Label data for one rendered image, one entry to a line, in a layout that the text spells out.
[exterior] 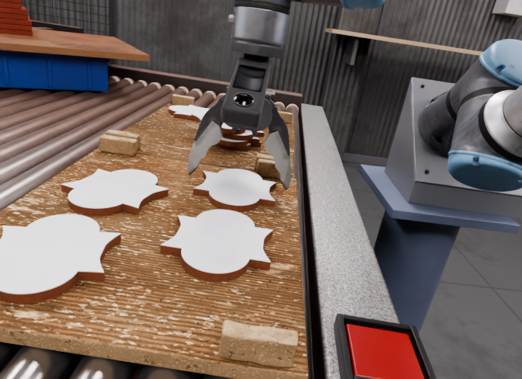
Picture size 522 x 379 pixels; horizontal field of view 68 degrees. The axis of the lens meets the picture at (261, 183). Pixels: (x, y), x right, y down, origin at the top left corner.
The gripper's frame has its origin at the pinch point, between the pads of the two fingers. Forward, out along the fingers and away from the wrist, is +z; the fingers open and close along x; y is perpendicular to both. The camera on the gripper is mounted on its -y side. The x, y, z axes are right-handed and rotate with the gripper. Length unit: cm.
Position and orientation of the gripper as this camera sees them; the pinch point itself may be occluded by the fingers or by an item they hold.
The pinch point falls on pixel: (237, 185)
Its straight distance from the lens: 58.2
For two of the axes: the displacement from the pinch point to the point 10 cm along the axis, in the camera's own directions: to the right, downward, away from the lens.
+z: -1.4, 9.4, 3.2
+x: -9.9, -1.5, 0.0
